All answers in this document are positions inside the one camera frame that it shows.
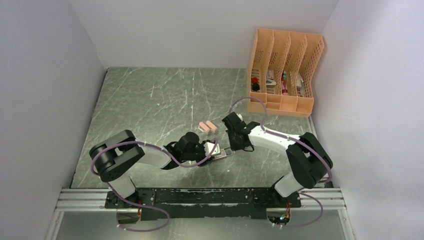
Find pink stapler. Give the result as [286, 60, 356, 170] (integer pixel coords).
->
[205, 120, 218, 134]
[198, 121, 211, 135]

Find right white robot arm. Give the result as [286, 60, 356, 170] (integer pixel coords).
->
[222, 112, 333, 207]

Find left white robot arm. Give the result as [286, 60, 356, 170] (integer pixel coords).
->
[89, 130, 218, 208]

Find red white staple box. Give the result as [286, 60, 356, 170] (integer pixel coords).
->
[212, 148, 235, 161]

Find red black item in organizer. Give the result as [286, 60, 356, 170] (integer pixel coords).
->
[251, 77, 261, 92]

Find orange file organizer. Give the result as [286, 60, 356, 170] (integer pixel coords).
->
[247, 28, 325, 118]

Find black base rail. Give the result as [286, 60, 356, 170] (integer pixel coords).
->
[104, 187, 301, 221]

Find pink items in organizer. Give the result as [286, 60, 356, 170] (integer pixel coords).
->
[265, 70, 307, 97]

